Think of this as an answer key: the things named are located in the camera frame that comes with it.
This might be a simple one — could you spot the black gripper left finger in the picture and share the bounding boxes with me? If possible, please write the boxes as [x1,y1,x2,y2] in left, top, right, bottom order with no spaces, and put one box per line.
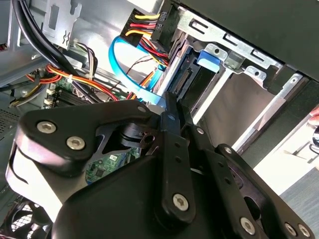
[4,91,196,225]

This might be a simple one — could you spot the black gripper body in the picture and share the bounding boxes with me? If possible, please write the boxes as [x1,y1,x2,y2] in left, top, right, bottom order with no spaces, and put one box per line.
[51,155,237,239]

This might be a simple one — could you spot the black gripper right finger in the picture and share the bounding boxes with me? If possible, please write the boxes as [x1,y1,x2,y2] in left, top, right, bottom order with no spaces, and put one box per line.
[178,101,315,239]

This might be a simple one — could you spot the blue data wire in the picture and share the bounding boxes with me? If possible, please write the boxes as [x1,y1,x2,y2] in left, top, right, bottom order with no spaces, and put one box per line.
[108,34,167,106]

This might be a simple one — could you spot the small round black tool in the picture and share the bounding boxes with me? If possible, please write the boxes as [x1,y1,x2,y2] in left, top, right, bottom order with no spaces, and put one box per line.
[311,125,319,149]

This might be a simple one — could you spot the hard disk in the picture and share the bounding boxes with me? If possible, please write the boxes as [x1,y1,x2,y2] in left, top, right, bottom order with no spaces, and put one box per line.
[161,48,225,115]

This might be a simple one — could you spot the person hand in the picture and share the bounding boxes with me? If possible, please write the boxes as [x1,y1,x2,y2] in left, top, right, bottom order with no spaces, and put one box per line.
[308,104,319,129]

